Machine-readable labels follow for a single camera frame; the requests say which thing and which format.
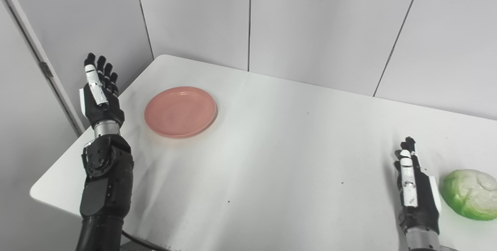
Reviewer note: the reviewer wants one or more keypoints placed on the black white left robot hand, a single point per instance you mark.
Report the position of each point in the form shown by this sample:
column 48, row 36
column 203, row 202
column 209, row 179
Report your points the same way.
column 105, row 107

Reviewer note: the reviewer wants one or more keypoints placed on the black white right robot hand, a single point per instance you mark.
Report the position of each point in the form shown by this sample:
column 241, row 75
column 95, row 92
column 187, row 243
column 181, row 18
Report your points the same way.
column 425, row 204

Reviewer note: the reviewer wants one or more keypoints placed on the green white cabbage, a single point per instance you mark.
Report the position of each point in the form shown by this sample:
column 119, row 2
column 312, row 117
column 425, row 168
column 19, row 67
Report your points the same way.
column 471, row 194

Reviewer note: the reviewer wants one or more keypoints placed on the pink round plate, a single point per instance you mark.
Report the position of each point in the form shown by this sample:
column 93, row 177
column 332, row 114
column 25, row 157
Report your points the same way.
column 180, row 112

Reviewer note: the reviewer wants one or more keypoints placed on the metal door hinge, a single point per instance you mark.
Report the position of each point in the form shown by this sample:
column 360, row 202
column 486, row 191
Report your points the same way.
column 46, row 70

